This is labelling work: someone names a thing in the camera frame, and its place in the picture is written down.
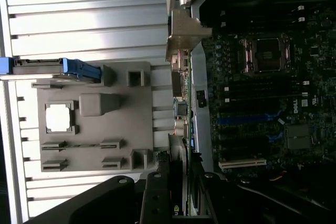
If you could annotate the CPU socket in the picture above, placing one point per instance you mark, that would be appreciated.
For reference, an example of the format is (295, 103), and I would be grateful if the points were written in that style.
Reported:
(267, 54)

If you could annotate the grey parts rack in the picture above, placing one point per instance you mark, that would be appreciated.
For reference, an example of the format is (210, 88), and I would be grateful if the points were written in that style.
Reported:
(118, 129)

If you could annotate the white expansion slot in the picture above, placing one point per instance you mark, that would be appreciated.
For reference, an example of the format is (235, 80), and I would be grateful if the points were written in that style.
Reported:
(241, 164)

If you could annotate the blue expansion slot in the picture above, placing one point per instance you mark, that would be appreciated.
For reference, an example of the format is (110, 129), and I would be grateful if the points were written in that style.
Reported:
(241, 120)

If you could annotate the green motherboard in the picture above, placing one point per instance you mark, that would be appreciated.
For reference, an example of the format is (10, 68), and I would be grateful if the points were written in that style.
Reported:
(249, 140)

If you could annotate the blue disk caddy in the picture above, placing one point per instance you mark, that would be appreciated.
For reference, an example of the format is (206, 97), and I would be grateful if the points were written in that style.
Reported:
(78, 69)

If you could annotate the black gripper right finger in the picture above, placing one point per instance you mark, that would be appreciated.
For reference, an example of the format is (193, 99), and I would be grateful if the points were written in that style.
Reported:
(262, 205)

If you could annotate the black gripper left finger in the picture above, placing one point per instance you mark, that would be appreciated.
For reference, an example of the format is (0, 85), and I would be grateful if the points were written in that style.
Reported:
(105, 203)

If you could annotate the chipset heat sink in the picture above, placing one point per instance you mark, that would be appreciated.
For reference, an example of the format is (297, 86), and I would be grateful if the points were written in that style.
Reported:
(299, 137)

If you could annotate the open black PC case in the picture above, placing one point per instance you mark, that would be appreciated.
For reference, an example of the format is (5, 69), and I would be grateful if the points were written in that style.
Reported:
(200, 66)

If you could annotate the silver CPU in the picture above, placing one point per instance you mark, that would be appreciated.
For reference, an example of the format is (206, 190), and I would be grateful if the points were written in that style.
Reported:
(58, 118)

